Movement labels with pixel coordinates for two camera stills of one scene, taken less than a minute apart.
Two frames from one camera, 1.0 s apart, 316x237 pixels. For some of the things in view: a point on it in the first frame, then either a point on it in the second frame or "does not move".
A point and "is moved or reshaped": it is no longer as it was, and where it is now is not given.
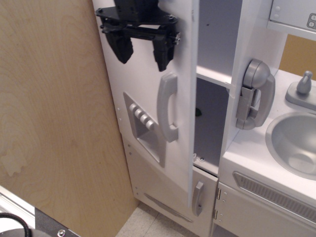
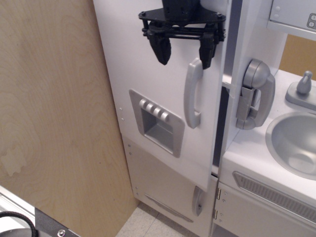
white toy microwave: x=295 y=18 does not move
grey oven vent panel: x=287 y=202 does not move
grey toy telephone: x=255 y=98 does not move
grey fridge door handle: x=167 y=87 -> x=195 y=70
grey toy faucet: x=302 y=92 does not move
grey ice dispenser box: x=146 y=130 -> x=157 y=123
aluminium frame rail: x=10 y=203 does not move
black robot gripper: x=140 y=19 -> x=183 y=19
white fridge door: x=158 y=110 is moved or reshaped
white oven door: x=245 y=215 does not move
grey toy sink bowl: x=291 y=137 does not move
